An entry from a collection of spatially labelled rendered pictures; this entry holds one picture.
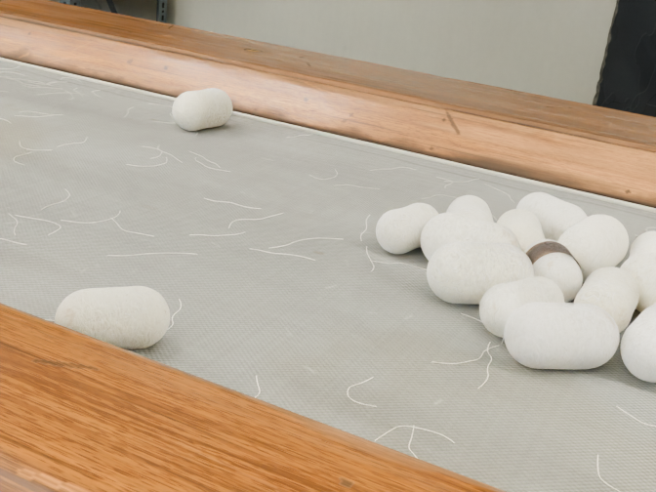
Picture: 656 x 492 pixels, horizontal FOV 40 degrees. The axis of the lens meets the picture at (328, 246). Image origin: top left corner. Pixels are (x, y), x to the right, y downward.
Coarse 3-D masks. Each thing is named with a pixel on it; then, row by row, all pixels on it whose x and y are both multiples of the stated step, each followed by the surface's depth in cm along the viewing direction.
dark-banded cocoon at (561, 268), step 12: (540, 240) 33; (552, 240) 32; (540, 264) 31; (552, 264) 31; (564, 264) 31; (576, 264) 31; (552, 276) 31; (564, 276) 31; (576, 276) 31; (564, 288) 31; (576, 288) 31; (564, 300) 31
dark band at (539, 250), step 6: (534, 246) 32; (540, 246) 32; (546, 246) 32; (552, 246) 32; (558, 246) 32; (564, 246) 32; (528, 252) 32; (534, 252) 32; (540, 252) 32; (546, 252) 31; (552, 252) 31; (558, 252) 31; (564, 252) 31; (534, 258) 32
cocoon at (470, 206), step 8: (456, 200) 36; (464, 200) 36; (472, 200) 36; (480, 200) 36; (448, 208) 36; (456, 208) 35; (464, 208) 35; (472, 208) 35; (480, 208) 35; (488, 208) 36; (472, 216) 35; (480, 216) 35; (488, 216) 35
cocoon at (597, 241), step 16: (576, 224) 34; (592, 224) 34; (608, 224) 34; (560, 240) 34; (576, 240) 33; (592, 240) 33; (608, 240) 33; (624, 240) 34; (576, 256) 33; (592, 256) 33; (608, 256) 33; (624, 256) 35
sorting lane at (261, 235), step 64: (0, 64) 59; (0, 128) 45; (64, 128) 46; (128, 128) 48; (256, 128) 51; (0, 192) 36; (64, 192) 37; (128, 192) 38; (192, 192) 39; (256, 192) 40; (320, 192) 41; (384, 192) 42; (448, 192) 43; (512, 192) 44; (576, 192) 45; (0, 256) 30; (64, 256) 31; (128, 256) 32; (192, 256) 32; (256, 256) 33; (320, 256) 34; (384, 256) 34; (192, 320) 27; (256, 320) 28; (320, 320) 28; (384, 320) 29; (448, 320) 29; (256, 384) 24; (320, 384) 25; (384, 384) 25; (448, 384) 26; (512, 384) 26; (576, 384) 26; (640, 384) 27; (448, 448) 22; (512, 448) 23; (576, 448) 23; (640, 448) 23
